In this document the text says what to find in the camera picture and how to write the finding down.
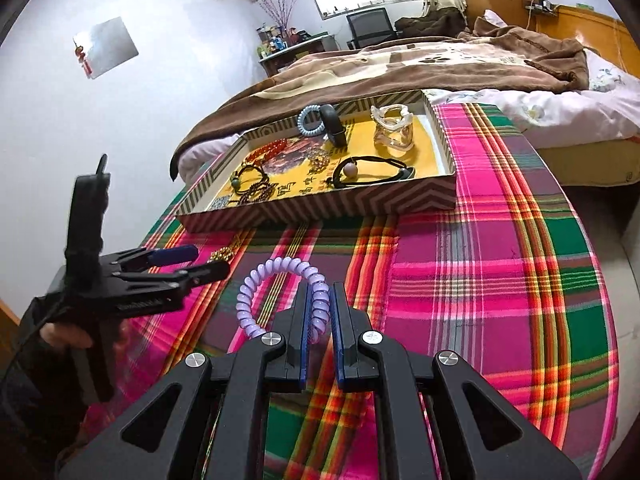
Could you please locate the black cord pink bead tie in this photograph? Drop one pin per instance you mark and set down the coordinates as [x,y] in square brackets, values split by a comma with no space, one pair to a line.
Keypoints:
[356,171]

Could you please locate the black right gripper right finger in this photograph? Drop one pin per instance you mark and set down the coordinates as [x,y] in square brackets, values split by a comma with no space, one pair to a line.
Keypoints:
[352,367]

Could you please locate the brown fleece blanket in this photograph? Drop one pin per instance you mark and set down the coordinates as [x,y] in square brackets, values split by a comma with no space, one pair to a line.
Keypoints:
[487,57]

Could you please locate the cluttered desk shelf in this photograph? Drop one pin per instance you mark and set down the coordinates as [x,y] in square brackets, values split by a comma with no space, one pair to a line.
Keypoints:
[276,62]

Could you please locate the yellow striped cardboard box tray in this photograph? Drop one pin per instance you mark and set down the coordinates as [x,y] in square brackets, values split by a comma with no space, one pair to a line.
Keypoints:
[297,190]

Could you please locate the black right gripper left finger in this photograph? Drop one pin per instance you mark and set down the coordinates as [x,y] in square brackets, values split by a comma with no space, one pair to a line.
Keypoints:
[287,365]

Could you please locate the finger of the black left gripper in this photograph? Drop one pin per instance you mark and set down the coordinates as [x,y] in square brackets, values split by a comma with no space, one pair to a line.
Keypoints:
[200,273]
[172,254]

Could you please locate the black office chair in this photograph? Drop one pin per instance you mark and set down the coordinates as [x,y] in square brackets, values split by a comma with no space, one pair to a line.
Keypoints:
[370,27]

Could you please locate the black cord teal bead tie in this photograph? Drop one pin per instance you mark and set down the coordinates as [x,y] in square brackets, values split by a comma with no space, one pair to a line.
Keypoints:
[247,178]

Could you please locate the silver wall poster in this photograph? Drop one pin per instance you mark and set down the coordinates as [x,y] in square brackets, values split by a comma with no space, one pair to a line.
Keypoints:
[103,47]

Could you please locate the red bead bracelet gold charms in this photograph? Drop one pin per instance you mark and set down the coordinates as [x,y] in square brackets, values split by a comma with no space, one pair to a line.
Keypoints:
[266,152]

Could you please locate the person's left hand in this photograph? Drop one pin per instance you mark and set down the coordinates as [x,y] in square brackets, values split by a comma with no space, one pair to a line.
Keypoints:
[63,336]

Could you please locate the dried branch bouquet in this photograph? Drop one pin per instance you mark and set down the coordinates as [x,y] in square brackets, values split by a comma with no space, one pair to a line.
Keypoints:
[280,11]

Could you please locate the pink floral bed sheet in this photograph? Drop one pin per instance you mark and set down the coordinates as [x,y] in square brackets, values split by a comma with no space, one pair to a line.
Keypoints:
[607,111]

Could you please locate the colourful plaid tablecloth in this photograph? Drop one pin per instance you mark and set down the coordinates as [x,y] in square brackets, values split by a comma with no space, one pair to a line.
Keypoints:
[507,279]

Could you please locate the wooden bed headboard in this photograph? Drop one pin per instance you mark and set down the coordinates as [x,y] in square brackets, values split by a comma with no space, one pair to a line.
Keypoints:
[606,36]

